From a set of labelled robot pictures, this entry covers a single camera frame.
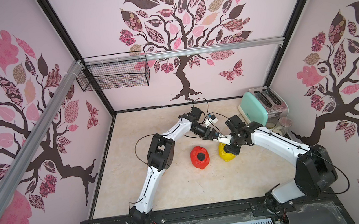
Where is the black plug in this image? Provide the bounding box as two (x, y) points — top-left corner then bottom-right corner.
(197, 153), (206, 162)

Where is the yellow piggy bank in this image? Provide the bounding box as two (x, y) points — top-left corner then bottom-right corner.
(218, 143), (236, 162)

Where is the red piggy bank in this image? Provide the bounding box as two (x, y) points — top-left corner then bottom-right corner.
(190, 146), (210, 170)

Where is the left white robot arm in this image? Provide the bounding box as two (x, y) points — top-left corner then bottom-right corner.
(129, 107), (219, 224)

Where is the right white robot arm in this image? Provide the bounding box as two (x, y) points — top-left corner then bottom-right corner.
(224, 122), (338, 206)

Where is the mint green toaster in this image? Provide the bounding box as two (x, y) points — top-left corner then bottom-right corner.
(238, 86), (289, 129)

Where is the glass spice jar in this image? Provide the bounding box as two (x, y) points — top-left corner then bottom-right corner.
(272, 117), (293, 136)

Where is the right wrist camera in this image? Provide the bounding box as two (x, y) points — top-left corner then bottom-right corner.
(218, 115), (246, 145)

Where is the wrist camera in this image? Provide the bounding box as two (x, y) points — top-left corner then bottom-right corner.
(190, 107), (218, 129)
(218, 115), (246, 145)

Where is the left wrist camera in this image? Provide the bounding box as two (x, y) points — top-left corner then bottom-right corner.
(190, 107), (218, 129)

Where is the black wire basket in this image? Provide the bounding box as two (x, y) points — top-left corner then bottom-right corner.
(76, 50), (150, 91)

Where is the aluminium rail back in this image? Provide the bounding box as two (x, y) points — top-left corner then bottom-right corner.
(146, 37), (285, 61)

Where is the aluminium rail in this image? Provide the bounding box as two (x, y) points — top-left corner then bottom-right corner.
(0, 60), (84, 218)
(146, 37), (285, 61)

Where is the black base frame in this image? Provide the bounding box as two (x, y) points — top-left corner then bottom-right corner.
(80, 195), (355, 224)

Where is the aluminium rail left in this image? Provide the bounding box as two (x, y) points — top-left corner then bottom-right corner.
(0, 60), (84, 218)

